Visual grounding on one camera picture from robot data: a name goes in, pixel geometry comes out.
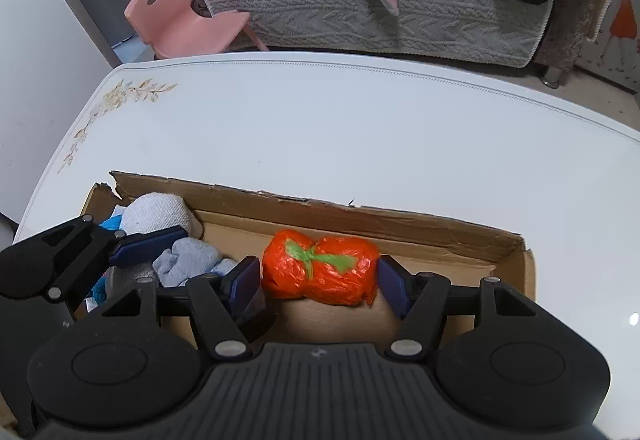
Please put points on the printed figure panel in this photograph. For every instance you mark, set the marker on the printed figure panel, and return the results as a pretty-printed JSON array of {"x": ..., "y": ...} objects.
[{"x": 620, "y": 35}]

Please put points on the brown cardboard box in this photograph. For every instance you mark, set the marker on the brown cardboard box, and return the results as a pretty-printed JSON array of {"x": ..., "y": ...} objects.
[{"x": 450, "y": 240}]

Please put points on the blue white cloth item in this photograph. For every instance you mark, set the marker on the blue white cloth item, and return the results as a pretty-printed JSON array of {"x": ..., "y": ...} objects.
[{"x": 97, "y": 291}]

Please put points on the grey fabric sofa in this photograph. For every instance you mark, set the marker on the grey fabric sofa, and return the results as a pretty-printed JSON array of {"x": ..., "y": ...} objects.
[{"x": 570, "y": 20}]

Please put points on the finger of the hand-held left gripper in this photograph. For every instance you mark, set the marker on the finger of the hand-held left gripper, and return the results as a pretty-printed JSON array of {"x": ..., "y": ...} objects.
[{"x": 145, "y": 245}]

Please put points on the pink plastic chair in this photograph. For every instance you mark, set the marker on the pink plastic chair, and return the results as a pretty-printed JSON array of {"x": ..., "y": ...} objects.
[{"x": 175, "y": 25}]

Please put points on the orange plastic bag bundle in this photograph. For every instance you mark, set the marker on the orange plastic bag bundle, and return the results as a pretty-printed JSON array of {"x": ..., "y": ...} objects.
[{"x": 320, "y": 270}]

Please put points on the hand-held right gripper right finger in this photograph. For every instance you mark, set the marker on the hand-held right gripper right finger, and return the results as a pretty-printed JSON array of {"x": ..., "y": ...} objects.
[{"x": 392, "y": 287}]

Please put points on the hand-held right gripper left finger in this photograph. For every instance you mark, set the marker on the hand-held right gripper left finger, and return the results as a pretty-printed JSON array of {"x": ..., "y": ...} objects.
[{"x": 246, "y": 287}]

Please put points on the grey quilted sofa cover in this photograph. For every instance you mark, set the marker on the grey quilted sofa cover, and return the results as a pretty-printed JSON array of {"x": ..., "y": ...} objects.
[{"x": 325, "y": 10}]

